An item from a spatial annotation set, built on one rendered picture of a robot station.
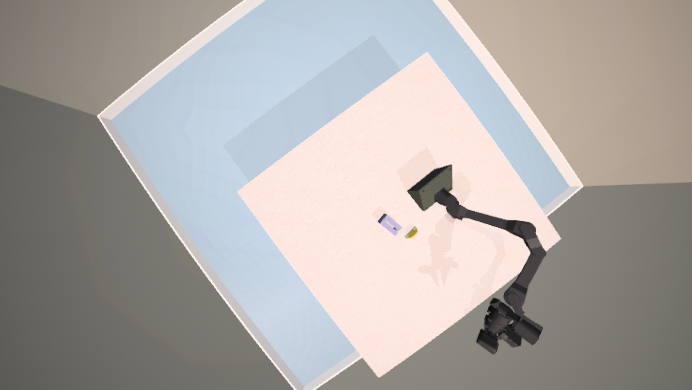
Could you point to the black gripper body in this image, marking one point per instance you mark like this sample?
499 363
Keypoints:
488 339

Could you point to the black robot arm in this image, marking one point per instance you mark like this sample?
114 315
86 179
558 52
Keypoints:
515 295

